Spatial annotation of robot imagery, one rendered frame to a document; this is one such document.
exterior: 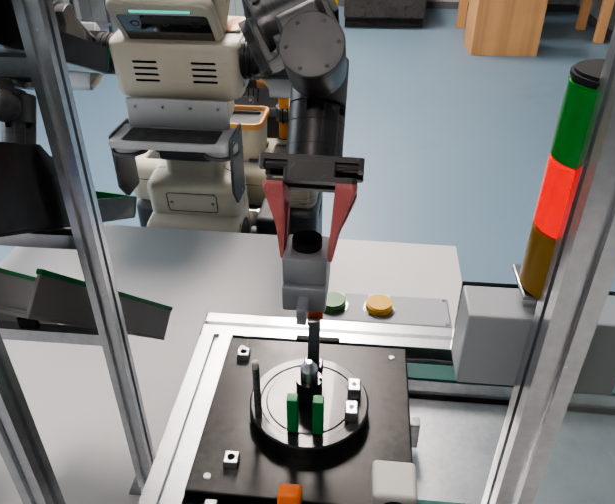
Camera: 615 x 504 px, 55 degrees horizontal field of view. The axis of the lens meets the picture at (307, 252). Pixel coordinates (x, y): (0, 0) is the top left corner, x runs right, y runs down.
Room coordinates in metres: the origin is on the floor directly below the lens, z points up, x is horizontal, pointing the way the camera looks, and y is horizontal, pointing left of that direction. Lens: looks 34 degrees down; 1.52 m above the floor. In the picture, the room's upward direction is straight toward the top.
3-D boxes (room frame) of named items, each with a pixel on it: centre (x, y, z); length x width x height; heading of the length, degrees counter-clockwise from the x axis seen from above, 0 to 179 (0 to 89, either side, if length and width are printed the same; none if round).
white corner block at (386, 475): (0.37, -0.09, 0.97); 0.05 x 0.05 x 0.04; 84
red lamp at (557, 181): (0.34, -0.18, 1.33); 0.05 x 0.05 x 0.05
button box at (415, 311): (0.68, -0.11, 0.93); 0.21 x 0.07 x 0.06; 84
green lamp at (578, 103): (0.34, -0.18, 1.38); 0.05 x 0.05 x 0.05
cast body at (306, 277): (0.48, 0.00, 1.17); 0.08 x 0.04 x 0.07; 174
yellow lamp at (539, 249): (0.34, -0.18, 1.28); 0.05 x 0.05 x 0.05
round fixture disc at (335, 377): (0.48, 0.00, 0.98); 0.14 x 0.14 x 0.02
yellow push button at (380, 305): (0.68, -0.11, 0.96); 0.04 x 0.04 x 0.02
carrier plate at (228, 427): (0.48, 0.00, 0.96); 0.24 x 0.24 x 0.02; 84
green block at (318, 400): (0.43, -0.01, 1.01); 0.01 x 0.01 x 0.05; 84
